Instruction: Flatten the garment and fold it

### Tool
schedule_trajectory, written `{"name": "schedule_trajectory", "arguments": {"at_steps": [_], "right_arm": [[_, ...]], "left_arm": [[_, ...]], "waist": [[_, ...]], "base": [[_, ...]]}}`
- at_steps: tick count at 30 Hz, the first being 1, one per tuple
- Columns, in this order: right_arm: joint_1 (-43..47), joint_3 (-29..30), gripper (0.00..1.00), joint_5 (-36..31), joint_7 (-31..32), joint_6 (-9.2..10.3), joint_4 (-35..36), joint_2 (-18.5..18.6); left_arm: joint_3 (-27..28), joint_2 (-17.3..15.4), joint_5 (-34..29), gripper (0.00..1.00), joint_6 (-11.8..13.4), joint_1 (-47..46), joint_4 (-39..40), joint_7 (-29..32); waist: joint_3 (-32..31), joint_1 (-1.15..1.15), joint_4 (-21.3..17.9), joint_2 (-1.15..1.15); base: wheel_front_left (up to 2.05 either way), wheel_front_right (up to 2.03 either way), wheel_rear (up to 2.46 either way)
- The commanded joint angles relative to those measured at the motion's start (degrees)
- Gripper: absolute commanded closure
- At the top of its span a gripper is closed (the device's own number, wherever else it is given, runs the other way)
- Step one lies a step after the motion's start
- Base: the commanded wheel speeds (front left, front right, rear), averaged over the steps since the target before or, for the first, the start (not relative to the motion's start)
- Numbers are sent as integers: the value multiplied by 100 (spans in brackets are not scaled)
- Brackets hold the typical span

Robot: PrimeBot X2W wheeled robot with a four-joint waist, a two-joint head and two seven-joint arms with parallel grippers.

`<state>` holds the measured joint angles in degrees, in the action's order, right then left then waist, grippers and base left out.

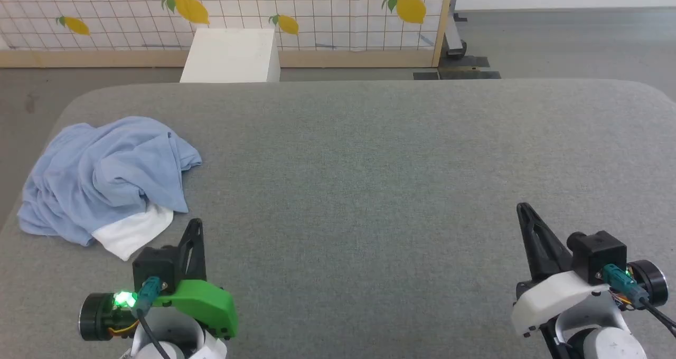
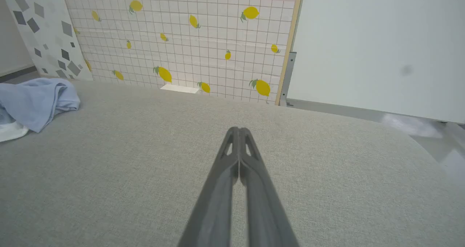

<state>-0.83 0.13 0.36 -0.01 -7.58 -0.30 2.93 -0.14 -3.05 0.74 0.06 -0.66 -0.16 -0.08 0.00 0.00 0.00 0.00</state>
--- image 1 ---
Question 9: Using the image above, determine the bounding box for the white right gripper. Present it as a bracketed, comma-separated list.
[511, 202, 616, 339]

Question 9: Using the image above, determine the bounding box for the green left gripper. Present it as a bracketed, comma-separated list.
[152, 218, 239, 340]

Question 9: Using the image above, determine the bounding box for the light blue t-shirt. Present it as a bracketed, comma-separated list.
[17, 116, 203, 262]

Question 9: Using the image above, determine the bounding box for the grey fabric sofa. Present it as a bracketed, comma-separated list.
[0, 79, 676, 359]

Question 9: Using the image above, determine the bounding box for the white box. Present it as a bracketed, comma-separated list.
[180, 28, 281, 83]

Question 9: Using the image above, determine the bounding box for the large black floor mat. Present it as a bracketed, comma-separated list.
[437, 56, 501, 80]

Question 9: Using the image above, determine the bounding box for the lemon print partition panel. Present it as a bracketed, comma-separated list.
[0, 0, 456, 68]

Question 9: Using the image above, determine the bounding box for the grey stand with caster wheel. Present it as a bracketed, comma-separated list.
[443, 0, 468, 60]

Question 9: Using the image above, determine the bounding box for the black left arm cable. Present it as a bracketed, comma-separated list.
[131, 276, 175, 359]

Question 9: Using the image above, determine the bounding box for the white left cable label tag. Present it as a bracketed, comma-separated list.
[187, 330, 229, 359]

